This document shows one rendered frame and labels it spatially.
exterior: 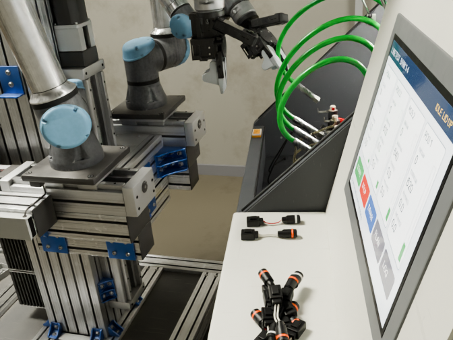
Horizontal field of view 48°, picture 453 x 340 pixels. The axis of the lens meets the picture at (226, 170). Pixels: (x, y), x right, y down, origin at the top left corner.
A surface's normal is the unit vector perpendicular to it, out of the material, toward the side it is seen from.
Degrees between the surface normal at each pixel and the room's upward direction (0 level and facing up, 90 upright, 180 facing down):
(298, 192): 90
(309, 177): 90
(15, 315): 0
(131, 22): 90
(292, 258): 0
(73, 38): 90
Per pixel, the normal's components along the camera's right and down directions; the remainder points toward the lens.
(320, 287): -0.07, -0.90
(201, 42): -0.11, 0.44
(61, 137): 0.32, 0.50
